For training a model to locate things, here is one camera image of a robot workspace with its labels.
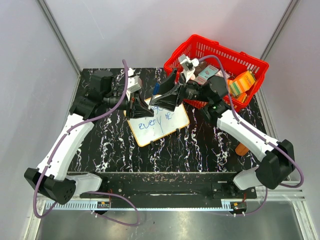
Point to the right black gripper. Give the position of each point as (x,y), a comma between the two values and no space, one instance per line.
(170,98)

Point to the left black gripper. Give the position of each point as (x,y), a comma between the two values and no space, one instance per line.
(140,109)

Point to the blue capped whiteboard marker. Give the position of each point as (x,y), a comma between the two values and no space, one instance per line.
(154,94)

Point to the yellow framed whiteboard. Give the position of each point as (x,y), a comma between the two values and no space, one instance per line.
(164,122)

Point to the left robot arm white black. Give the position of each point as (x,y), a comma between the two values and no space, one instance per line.
(98,100)

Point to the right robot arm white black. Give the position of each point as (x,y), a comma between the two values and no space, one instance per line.
(275,158)

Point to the brown chocolate muffin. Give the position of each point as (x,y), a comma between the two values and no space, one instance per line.
(198,69)

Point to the teal small carton box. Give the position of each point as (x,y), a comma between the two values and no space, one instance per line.
(208,72)

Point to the red plastic shopping basket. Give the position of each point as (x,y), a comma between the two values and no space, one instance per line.
(233,62)

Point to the pink white carton box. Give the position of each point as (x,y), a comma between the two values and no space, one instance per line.
(221,74)

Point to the yellow green sponge pack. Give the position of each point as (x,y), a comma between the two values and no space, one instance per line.
(236,88)

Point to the orange sponge pack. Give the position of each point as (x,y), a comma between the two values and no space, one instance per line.
(245,81)

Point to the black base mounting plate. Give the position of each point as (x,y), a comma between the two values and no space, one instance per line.
(214,185)

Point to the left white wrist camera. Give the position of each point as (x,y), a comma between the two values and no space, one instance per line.
(134,84)

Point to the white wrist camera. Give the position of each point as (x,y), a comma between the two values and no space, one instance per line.
(189,66)
(134,84)

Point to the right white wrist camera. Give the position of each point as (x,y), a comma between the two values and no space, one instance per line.
(189,66)

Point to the aluminium frame rail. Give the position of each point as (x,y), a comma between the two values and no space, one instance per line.
(117,202)

